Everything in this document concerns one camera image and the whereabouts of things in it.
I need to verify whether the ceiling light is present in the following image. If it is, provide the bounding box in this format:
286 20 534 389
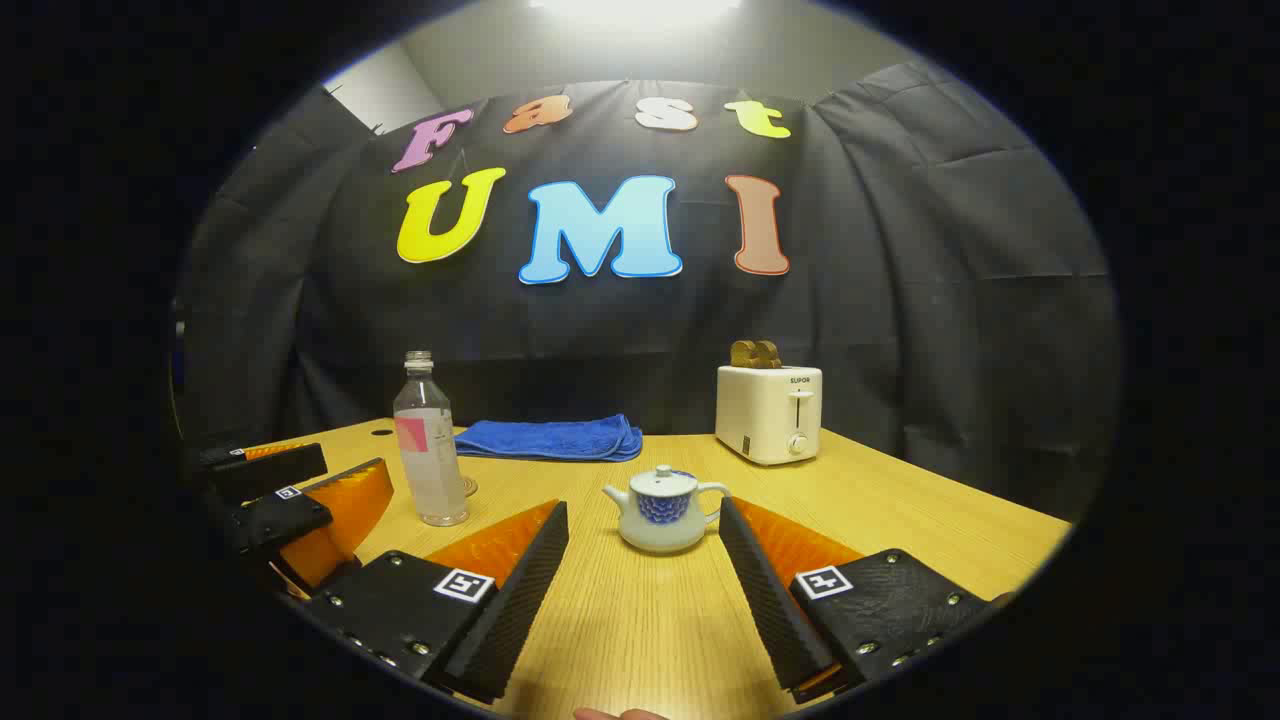
530 0 746 26

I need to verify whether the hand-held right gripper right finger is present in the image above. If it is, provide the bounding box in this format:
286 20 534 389
718 497 1011 706

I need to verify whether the white toaster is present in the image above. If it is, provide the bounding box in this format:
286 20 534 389
715 364 824 467

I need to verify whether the clear plastic water bottle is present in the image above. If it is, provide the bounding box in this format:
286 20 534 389
393 350 471 528

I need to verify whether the white blue-patterned teacup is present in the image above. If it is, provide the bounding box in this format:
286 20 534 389
602 478 731 554

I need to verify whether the white blue teacup lid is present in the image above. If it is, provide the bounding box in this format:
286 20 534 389
630 464 701 498

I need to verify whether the folded blue towel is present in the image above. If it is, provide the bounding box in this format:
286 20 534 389
455 414 644 463

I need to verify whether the black backdrop cloth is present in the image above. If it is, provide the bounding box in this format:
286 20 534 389
175 62 1119 521

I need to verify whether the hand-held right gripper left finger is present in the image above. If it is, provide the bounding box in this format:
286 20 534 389
305 500 571 704

